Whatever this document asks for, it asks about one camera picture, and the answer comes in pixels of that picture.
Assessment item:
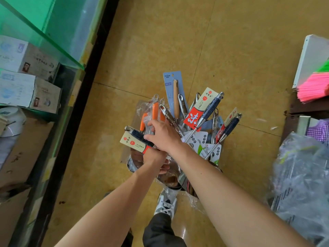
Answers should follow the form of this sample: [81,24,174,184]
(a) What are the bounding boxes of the person's right hand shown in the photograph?
[144,119,185,153]

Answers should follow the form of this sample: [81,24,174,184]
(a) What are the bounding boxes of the person's left hand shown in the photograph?
[141,146,170,175]

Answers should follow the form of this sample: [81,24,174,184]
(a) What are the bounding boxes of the pile of packaged utensils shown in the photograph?
[121,90,242,214]

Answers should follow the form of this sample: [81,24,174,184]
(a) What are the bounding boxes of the blue card utensil packet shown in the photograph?
[163,71,187,121]

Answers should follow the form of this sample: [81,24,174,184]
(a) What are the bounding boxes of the person's right forearm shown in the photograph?
[167,141,314,247]

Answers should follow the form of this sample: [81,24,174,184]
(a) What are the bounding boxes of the person's left forearm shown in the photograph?
[54,164,165,247]

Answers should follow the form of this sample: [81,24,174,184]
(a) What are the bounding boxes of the grey white sneaker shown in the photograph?
[154,188,180,220]

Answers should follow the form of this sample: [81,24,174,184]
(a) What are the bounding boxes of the black trousers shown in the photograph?
[121,213,188,247]

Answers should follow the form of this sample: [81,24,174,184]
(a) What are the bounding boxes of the pink green broom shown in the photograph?
[280,92,329,144]
[296,59,329,103]

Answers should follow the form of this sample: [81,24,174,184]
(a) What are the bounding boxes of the white printed carton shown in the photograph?
[0,35,60,83]
[0,69,62,114]

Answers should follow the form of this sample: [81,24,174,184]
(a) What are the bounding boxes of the pile of plastic wrapped utensils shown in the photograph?
[265,120,329,247]

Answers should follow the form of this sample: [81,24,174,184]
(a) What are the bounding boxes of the white flat board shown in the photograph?
[293,34,329,90]

